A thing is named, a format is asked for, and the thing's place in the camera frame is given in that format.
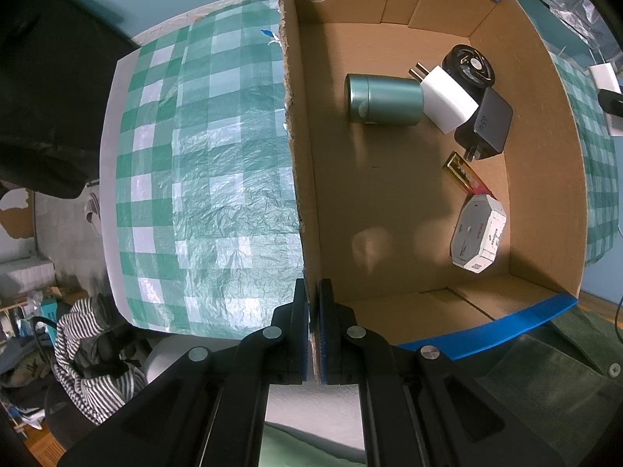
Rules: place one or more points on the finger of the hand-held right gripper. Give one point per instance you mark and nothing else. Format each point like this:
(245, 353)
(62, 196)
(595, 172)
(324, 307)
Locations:
(613, 102)

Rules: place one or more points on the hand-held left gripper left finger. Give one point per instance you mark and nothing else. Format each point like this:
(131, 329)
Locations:
(299, 340)

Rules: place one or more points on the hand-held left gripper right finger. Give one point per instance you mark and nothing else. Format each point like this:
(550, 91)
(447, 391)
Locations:
(331, 345)

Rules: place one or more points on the large white charger cube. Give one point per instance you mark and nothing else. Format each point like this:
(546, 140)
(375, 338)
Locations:
(603, 77)

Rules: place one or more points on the black charger plug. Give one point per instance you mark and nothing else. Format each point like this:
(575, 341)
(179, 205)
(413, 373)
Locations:
(489, 121)

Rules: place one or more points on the black round fan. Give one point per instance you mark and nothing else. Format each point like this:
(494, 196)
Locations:
(467, 65)

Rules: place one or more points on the cardboard box with blue rim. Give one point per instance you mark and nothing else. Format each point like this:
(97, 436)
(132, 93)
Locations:
(389, 204)

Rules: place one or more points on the small white charger plug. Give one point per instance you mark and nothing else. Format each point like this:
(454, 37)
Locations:
(448, 99)

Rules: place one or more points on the white octagonal box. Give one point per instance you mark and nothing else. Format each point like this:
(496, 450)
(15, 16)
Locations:
(477, 233)

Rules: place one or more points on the green metal cylinder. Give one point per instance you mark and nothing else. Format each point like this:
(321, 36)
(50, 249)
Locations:
(384, 99)

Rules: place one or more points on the silver crinkled curtain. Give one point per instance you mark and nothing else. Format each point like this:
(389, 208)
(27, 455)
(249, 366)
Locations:
(564, 0)

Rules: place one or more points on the green checked tablecloth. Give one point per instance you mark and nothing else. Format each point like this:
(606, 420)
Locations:
(204, 180)

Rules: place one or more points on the striped cloth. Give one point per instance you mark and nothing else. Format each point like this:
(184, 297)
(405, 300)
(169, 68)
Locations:
(107, 394)

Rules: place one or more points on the green garment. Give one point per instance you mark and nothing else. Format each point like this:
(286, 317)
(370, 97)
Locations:
(550, 399)

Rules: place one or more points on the white slipper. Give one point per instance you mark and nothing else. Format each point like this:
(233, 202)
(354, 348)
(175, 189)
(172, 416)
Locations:
(94, 224)
(93, 203)

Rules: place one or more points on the teal box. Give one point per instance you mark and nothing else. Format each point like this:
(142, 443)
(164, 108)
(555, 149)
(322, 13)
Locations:
(54, 310)

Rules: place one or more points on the white plastic crate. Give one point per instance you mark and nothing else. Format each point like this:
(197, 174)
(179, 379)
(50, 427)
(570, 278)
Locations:
(24, 277)

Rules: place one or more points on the dark hanging jacket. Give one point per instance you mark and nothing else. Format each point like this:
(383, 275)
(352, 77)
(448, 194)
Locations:
(48, 87)

